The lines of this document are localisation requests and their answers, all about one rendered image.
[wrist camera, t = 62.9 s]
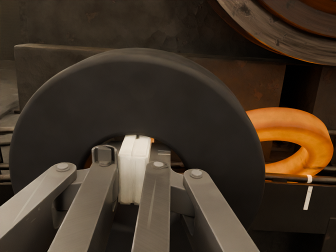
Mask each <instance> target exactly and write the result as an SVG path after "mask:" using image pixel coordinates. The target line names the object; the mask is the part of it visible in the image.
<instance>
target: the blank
mask: <svg viewBox="0 0 336 252"><path fill-rule="evenodd" d="M123 135H141V136H146V137H150V138H153V139H156V140H158V141H160V142H162V143H164V144H165V145H167V146H168V147H170V148H171V149H172V150H173V151H174V152H175V153H176V154H177V155H178V157H179V158H180V159H181V161H182V163H183V165H184V167H185V169H186V171H187V170H190V169H199V170H203V171H205V172H207V173H208V174H209V176H210V177H211V179H212V180H213V182H214V183H215V185H216V186H217V188H218V189H219V191H220V192H221V194H222V195H223V197H224V198H225V200H226V201H227V203H228V204H229V206H230V207H231V209H232V210H233V212H234V213H235V215H236V216H237V218H238V219H239V221H240V222H241V224H242V225H243V227H244V228H245V230H246V231H247V232H248V230H249V229H250V227H251V225H252V224H253V222H254V220H255V218H256V216H257V213H258V211H259V208H260V205H261V202H262V198H263V194H264V189H265V180H266V168H265V158H264V153H263V149H262V145H261V142H260V139H259V136H258V134H257V132H256V129H255V127H254V125H253V123H252V122H251V120H250V118H249V116H248V115H247V113H246V111H245V110H244V108H243V106H242V105H241V103H240V102H239V100H238V99H237V97H236V96H235V95H234V93H233V92H232V91H231V90H230V89H229V88H228V87H227V86H226V85H225V84H224V83H223V82H222V81H221V80H220V79H219V78H218V77H217V76H216V75H214V74H213V73H212V72H210V71H209V70H208V69H206V68H205V67H203V66H201V65H200V64H198V63H196V62H194V61H192V60H190V59H188V58H186V57H183V56H181V55H178V54H175V53H171V52H168V51H164V50H159V49H152V48H139V47H134V48H121V49H114V50H109V51H105V52H102V53H99V54H96V55H93V56H91V57H88V58H86V59H84V60H82V61H80V62H78V63H76V64H74V65H72V66H70V67H68V68H66V69H64V70H62V71H61V72H59V73H57V74H56V75H54V76H53V77H52V78H50V79H49V80H48V81H46V82H45V83H44V84H43V85H42V86H41V87H40V88H39V89H38V90H37V91H36V92H35V93H34V94H33V95H32V97H31V98H30V99H29V101H28V102H27V103H26V105H25V106H24V108H23V110H22V111H21V113H20V115H19V117H18V119H17V122H16V124H15V127H14V130H13V134H12V138H11V142H10V148H9V174H10V180H11V185H12V189H13V192H14V195H16V194H17V193H18V192H20V191H21V190H22V189H23V188H25V187H26V186H27V185H29V184H30V183H31V182H32V181H34V180H35V179H36V178H38V177H39V176H40V175H41V174H43V173H44V172H45V171H47V170H48V169H49V168H50V167H52V166H54V165H56V164H59V163H72V164H74V165H76V170H84V169H88V168H90V167H91V165H92V148H93V147H95V146H98V145H101V144H102V143H104V142H105V141H107V140H109V139H112V138H115V137H118V136H123ZM138 211H139V205H134V203H130V204H120V202H118V196H117V208H116V212H115V215H114V219H113V223H112V227H111V230H110V234H109V238H108V241H107V245H106V249H105V252H132V246H133V240H134V235H135V229H136V223H137V217H138ZM169 252H194V251H193V249H192V246H191V244H190V241H189V239H188V236H187V234H186V231H185V229H184V226H183V224H182V221H181V218H180V213H176V212H173V211H170V234H169Z"/></svg>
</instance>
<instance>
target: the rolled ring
mask: <svg viewBox="0 0 336 252"><path fill-rule="evenodd" d="M246 113H247V115H248V117H249V118H250V120H251V122H252V124H253V126H254V128H255V130H256V132H257V134H258V137H259V140H260V142H262V141H287V142H292V143H296V144H298V145H300V146H301V148H300V149H299V150H298V151H297V152H296V153H295V154H293V155H292V156H290V157H288V158H286V159H283V160H281V161H278V162H274V163H270V164H265V172H266V173H278V174H295V175H311V176H314V175H316V174H317V173H319V172H320V171H321V170H323V169H324V168H325V167H326V166H327V165H328V164H329V162H330V161H331V159H332V156H333V152H334V147H333V144H332V141H331V138H330V135H329V133H328V130H327V127H326V126H325V124H324V123H323V122H322V121H321V120H320V119H319V118H317V117H316V116H314V115H313V114H311V113H308V112H306V111H303V110H299V109H294V108H287V107H266V108H258V109H253V110H249V111H246Z"/></svg>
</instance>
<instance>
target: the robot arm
mask: <svg viewBox="0 0 336 252"><path fill-rule="evenodd" d="M91 153H92V164H91V166H90V168H87V169H81V170H77V167H76V165H74V164H73V163H69V162H61V163H58V164H55V165H53V166H52V167H50V168H49V169H48V170H46V171H45V172H44V173H43V174H41V175H40V176H39V177H37V178H36V179H35V180H34V181H32V182H31V183H30V184H28V185H27V186H26V187H25V188H23V189H22V190H21V191H19V192H18V193H17V194H16V195H14V196H13V197H12V198H11V199H9V200H8V201H7V202H5V203H4V204H3V205H2V206H0V252H46V250H47V249H48V248H49V249H48V251H47V252H105V250H106V246H107V243H108V239H109V235H110V232H111V228H112V224H113V220H114V217H115V213H116V209H117V206H118V203H120V204H121V205H130V204H131V203H134V205H138V206H139V209H138V215H137V221H136V226H135V232H134V238H133V244H132V249H131V252H170V211H172V212H175V213H179V214H180V219H181V222H182V224H183V227H184V229H185V232H186V234H187V237H188V239H189V242H190V244H191V247H192V250H193V252H260V251H259V249H258V248H257V246H256V245H255V243H254V242H253V240H252V239H251V237H250V236H249V234H248V233H247V231H246V230H245V228H244V227H243V225H242V224H241V222H240V221H239V219H238V218H237V216H236V215H235V213H234V212H233V210H232V209H231V207H230V206H229V204H228V203H227V201H226V200H225V198H224V197H223V195H222V194H221V192H220V191H219V189H218V188H217V186H216V185H215V183H214V182H213V180H212V179H211V177H210V176H209V174H208V173H207V172H205V171H203V170H201V169H188V170H186V171H185V172H184V174H179V173H177V172H175V171H173V170H172V169H171V148H170V147H168V146H167V145H166V144H164V143H157V142H154V138H151V137H148V136H143V135H136V134H128V135H125V137H124V140H123V141H112V140H111V141H110V142H108V143H107V144H101V145H97V146H95V147H93V148H92V149H91Z"/></svg>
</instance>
